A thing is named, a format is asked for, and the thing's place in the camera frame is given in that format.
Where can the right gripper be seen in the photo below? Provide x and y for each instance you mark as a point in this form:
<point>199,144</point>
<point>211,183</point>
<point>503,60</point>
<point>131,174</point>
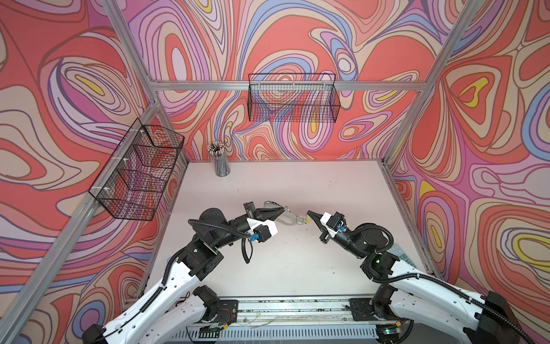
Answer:
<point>316,221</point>

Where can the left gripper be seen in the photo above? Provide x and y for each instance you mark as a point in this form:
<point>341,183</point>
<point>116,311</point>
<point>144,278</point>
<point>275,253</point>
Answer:
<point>260,215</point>

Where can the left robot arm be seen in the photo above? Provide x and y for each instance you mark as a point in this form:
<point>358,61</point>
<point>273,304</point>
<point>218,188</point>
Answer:
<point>184,272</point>

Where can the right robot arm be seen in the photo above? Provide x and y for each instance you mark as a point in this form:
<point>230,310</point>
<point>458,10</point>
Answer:
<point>486,318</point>

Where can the metal cup of pens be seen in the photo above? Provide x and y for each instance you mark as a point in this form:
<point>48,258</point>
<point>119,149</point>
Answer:
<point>218,156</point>

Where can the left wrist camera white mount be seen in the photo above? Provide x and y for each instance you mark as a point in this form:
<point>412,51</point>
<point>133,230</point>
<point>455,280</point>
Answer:
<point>261,231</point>

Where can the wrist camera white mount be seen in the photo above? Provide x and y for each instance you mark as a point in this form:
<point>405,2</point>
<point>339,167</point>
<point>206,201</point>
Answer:
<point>261,231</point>
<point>335,224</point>

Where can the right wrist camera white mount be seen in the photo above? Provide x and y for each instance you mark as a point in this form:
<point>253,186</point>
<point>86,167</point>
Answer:
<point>335,224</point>

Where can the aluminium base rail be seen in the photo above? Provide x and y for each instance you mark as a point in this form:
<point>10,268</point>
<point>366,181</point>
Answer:
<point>260,312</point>

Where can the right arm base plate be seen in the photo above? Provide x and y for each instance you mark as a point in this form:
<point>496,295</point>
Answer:
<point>364,309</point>

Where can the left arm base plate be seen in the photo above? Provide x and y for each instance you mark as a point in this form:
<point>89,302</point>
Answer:
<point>223,312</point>

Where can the black wire basket back wall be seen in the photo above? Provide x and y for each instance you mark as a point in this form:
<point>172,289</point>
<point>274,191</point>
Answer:
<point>293,98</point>

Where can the black wire basket wall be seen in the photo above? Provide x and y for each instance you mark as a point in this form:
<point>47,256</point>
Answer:
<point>143,163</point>
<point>293,98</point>

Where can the black wire basket left wall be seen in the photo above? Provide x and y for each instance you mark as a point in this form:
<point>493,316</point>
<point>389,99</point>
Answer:
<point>143,163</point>

